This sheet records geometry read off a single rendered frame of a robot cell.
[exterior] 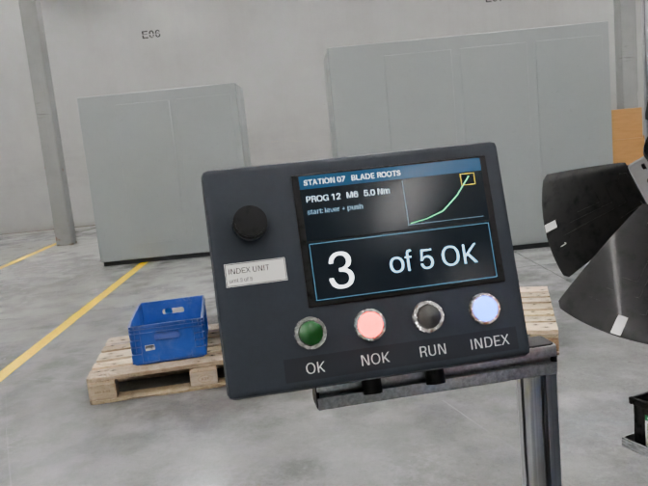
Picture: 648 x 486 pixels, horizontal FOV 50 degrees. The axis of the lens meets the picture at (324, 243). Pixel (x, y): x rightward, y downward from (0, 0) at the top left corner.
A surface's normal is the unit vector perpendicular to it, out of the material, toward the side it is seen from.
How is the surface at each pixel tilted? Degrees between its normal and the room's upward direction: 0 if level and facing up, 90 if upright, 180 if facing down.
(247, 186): 75
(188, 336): 90
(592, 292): 58
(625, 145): 90
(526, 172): 90
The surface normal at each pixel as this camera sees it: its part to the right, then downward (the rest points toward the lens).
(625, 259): -0.52, -0.37
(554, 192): -0.92, -0.08
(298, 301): 0.14, -0.12
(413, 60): 0.03, 0.15
